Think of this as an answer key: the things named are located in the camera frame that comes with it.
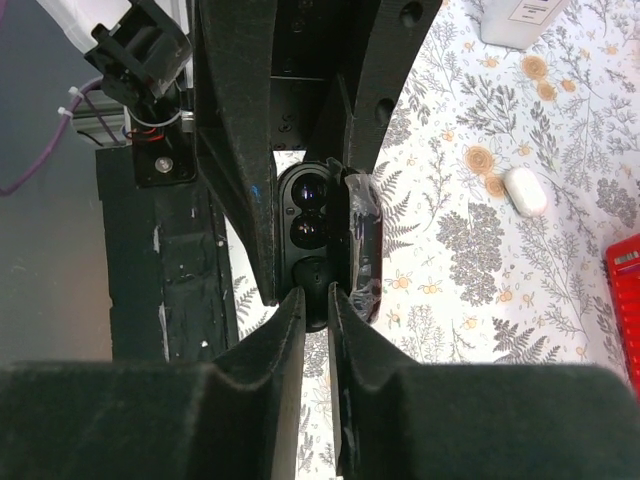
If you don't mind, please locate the floral table cloth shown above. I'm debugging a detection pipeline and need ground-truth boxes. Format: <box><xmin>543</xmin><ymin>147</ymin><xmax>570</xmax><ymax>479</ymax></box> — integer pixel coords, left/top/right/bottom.
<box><xmin>224</xmin><ymin>0</ymin><xmax>640</xmax><ymax>480</ymax></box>

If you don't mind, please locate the black earbud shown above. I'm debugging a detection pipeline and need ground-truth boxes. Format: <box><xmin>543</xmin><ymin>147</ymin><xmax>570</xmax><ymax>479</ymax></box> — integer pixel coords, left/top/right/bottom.
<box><xmin>292</xmin><ymin>257</ymin><xmax>332</xmax><ymax>333</ymax></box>

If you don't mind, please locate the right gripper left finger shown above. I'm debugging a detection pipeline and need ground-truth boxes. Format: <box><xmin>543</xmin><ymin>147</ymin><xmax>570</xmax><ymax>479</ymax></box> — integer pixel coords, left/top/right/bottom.
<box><xmin>1</xmin><ymin>288</ymin><xmax>305</xmax><ymax>479</ymax></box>

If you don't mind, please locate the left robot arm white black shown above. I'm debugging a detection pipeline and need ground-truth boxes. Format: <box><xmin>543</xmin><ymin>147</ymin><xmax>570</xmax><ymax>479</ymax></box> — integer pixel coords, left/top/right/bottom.
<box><xmin>44</xmin><ymin>1</ymin><xmax>440</xmax><ymax>304</ymax></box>

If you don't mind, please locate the white earbud charging case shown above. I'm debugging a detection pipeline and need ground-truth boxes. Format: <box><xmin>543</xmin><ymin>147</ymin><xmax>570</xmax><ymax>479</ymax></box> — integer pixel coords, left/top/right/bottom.
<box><xmin>504</xmin><ymin>167</ymin><xmax>548</xmax><ymax>218</ymax></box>

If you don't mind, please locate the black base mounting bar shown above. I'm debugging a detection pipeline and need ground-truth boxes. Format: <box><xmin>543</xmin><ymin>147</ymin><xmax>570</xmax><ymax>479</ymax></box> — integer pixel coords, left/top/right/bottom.
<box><xmin>96</xmin><ymin>148</ymin><xmax>239</xmax><ymax>362</ymax></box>

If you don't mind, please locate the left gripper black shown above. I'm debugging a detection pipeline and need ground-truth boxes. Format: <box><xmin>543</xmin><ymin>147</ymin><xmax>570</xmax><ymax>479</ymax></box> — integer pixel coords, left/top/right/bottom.
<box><xmin>192</xmin><ymin>1</ymin><xmax>442</xmax><ymax>306</ymax></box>

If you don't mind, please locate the black earbud charging case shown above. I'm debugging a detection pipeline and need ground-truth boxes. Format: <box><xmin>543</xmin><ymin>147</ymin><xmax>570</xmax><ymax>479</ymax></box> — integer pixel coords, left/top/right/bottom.
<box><xmin>276</xmin><ymin>158</ymin><xmax>384</xmax><ymax>324</ymax></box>

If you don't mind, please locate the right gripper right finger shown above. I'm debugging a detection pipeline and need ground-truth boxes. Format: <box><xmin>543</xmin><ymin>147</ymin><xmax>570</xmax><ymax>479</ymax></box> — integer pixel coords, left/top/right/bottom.
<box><xmin>328</xmin><ymin>285</ymin><xmax>639</xmax><ymax>479</ymax></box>

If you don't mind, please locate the red plastic shopping basket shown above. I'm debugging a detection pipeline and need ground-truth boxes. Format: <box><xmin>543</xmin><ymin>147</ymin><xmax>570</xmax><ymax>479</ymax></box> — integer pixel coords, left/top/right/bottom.
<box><xmin>604</xmin><ymin>234</ymin><xmax>640</xmax><ymax>395</ymax></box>

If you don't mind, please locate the white bottle black cap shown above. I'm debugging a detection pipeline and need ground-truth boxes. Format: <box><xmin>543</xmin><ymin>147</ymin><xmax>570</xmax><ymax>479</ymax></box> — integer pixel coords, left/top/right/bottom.
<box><xmin>480</xmin><ymin>0</ymin><xmax>569</xmax><ymax>50</ymax></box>

